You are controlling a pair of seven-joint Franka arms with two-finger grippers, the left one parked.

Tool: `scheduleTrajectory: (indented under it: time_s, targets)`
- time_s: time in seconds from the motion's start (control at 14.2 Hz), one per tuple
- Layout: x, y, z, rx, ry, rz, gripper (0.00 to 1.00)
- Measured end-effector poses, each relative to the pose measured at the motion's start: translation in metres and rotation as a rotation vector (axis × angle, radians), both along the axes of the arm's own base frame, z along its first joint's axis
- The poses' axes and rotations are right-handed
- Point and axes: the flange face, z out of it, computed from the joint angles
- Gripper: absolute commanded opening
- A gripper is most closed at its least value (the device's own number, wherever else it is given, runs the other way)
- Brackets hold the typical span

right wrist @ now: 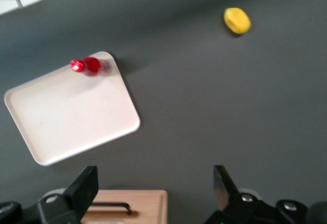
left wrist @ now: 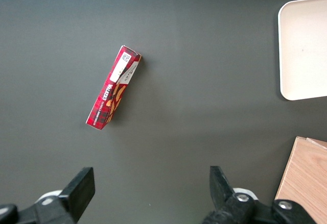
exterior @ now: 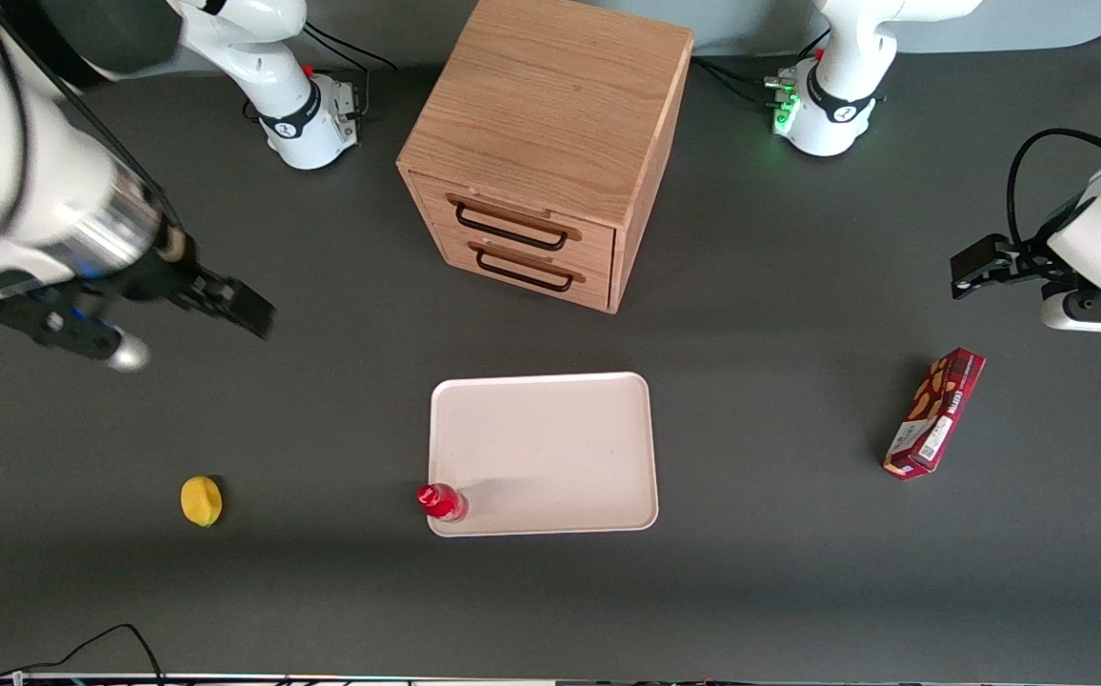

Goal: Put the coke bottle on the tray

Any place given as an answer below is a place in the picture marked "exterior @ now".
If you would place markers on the red coke bottle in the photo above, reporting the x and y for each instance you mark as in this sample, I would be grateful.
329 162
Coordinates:
438 500

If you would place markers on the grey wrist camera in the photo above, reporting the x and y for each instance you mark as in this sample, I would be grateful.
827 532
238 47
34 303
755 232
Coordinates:
84 333
1098 314

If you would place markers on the wooden drawer front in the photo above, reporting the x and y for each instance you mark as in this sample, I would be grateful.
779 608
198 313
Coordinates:
598 286
598 238

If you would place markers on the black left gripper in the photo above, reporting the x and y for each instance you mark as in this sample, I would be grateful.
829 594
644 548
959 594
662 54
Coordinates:
1024 261

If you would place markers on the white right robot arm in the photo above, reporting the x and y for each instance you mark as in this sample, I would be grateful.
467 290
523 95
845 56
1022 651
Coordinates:
36 181

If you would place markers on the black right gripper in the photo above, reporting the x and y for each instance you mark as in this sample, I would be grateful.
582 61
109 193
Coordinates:
172 280

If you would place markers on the wooden drawer cabinet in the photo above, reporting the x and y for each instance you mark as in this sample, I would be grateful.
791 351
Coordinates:
550 105

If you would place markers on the yellow lemon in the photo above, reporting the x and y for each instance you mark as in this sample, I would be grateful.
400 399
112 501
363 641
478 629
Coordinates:
201 501

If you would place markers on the cream plastic tray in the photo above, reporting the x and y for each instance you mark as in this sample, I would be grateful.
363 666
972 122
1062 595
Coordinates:
550 443

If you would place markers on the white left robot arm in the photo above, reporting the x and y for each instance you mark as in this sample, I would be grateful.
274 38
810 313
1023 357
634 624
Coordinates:
831 114

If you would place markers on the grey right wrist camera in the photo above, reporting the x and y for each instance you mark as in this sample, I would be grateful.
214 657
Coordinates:
84 333

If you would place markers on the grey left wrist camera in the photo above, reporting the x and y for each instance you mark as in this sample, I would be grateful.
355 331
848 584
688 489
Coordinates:
1098 314

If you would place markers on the red snack box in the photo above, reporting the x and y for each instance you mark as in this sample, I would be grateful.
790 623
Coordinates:
933 414

